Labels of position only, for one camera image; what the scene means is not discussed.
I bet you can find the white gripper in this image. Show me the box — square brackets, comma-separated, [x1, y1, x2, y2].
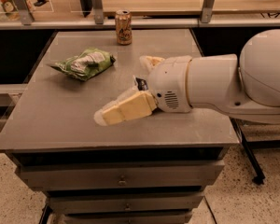
[93, 55, 192, 126]

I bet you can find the green jalapeno chip bag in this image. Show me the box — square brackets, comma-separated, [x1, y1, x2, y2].
[49, 48, 116, 81]

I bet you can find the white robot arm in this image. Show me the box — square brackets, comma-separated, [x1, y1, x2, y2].
[94, 29, 280, 126]

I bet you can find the blue chip bag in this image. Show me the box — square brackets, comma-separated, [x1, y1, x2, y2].
[133, 77, 148, 91]

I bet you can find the orange soda can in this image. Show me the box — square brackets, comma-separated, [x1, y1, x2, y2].
[115, 10, 133, 45]

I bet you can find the grey drawer cabinet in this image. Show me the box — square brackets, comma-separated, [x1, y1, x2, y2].
[0, 28, 241, 224]

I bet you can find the top grey drawer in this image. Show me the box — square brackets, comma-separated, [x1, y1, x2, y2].
[18, 161, 224, 191]

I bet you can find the grey drawer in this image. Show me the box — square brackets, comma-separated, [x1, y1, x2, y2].
[18, 161, 224, 191]
[48, 192, 203, 214]
[64, 211, 192, 224]

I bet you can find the black metal floor stand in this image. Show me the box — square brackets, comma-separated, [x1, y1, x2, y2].
[231, 119, 265, 185]

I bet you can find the small black object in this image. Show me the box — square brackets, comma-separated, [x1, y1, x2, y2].
[34, 0, 49, 7]

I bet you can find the middle grey drawer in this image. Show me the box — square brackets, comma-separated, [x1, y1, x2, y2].
[48, 192, 203, 214]

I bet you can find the bottom grey drawer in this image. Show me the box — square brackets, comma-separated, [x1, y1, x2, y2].
[64, 211, 192, 224]

